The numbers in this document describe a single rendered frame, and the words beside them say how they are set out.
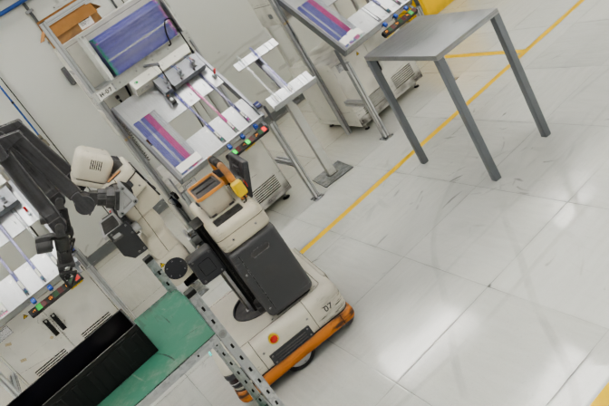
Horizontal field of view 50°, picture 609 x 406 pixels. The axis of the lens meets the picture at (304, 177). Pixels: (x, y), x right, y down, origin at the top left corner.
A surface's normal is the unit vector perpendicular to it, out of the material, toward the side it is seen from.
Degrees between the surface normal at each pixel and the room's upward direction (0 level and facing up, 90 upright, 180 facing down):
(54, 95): 90
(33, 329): 90
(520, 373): 0
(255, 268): 90
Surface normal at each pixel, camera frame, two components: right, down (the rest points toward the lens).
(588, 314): -0.49, -0.78
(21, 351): 0.49, 0.11
